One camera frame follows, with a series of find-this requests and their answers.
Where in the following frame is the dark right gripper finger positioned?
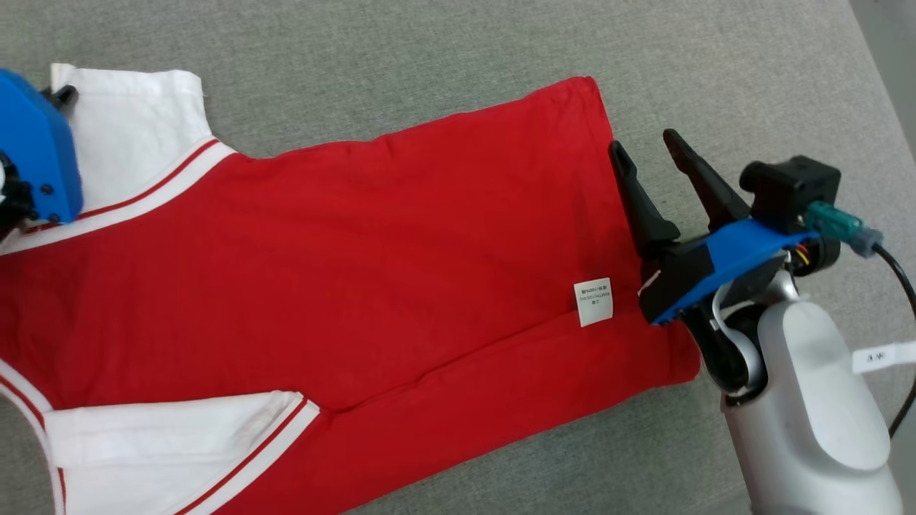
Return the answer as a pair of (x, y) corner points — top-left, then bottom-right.
(608, 140), (681, 260)
(663, 128), (752, 232)

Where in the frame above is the teal cable connector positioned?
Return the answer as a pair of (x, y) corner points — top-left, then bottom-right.
(805, 202), (885, 258)

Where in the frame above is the red garment with white trim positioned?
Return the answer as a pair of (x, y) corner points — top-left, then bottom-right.
(0, 63), (702, 515)

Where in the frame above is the thin black cable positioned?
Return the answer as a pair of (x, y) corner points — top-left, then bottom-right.
(869, 243), (916, 438)

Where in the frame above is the white label tag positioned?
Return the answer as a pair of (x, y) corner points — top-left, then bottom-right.
(852, 341), (916, 375)

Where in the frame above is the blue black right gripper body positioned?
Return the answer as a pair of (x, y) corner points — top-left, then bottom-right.
(637, 218), (820, 328)

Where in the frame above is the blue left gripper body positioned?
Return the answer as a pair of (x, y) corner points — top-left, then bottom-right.
(0, 68), (85, 226)

